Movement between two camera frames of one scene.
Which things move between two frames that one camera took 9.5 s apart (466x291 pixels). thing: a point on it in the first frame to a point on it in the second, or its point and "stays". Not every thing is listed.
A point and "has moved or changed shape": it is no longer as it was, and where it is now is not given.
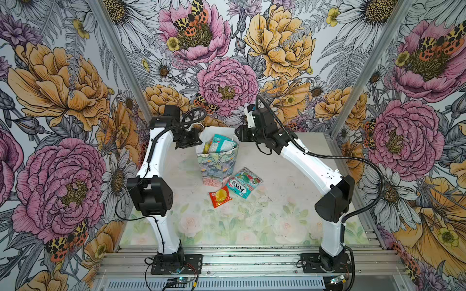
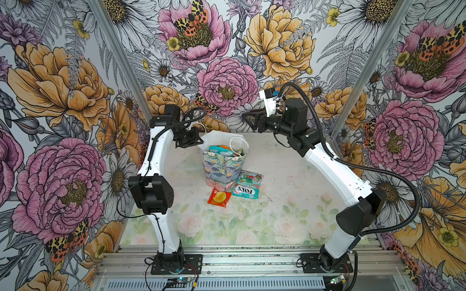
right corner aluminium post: (334, 134) stays
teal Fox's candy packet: (224, 143) to (222, 150)
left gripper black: (194, 140) stays
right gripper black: (244, 130) to (260, 116)
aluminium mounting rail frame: (369, 262) stays
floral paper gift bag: (217, 148) has moved or changed shape
